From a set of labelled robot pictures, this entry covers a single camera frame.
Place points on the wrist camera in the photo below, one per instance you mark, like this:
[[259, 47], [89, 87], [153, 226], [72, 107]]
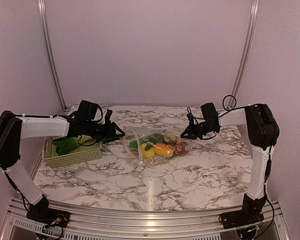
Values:
[[190, 116], [107, 117]]

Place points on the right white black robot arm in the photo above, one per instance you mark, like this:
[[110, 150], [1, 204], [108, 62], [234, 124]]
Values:
[[263, 133]]

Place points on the fake bok choy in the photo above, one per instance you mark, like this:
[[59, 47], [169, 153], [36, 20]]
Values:
[[65, 145]]

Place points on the fake green yellow pear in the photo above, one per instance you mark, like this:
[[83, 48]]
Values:
[[170, 139]]

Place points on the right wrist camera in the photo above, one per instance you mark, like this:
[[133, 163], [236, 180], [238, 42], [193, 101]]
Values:
[[190, 116]]

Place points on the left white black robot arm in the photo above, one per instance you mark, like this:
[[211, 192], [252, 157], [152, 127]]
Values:
[[14, 128]]

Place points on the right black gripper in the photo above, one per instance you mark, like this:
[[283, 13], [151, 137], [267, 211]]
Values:
[[190, 135]]

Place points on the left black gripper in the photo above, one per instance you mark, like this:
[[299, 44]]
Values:
[[109, 132]]

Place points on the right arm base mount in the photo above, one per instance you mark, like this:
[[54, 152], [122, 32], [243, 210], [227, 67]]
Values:
[[239, 218]]

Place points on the green plastic basket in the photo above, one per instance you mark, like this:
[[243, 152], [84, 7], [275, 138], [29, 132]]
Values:
[[77, 156]]

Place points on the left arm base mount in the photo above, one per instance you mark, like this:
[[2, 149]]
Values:
[[50, 217]]

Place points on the left aluminium frame post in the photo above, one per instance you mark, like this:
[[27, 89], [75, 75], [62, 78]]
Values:
[[49, 51]]

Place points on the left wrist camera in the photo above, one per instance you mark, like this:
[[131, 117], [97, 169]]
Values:
[[107, 117]]

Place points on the aluminium frame post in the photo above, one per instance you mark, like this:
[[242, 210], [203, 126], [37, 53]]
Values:
[[251, 28], [49, 51]]

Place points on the right aluminium frame post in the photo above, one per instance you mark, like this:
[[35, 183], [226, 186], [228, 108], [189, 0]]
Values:
[[251, 28]]

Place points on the front aluminium rail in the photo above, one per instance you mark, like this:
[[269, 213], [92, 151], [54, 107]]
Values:
[[90, 223]]

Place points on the clear zip top bag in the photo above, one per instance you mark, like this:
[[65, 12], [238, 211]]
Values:
[[135, 133]]

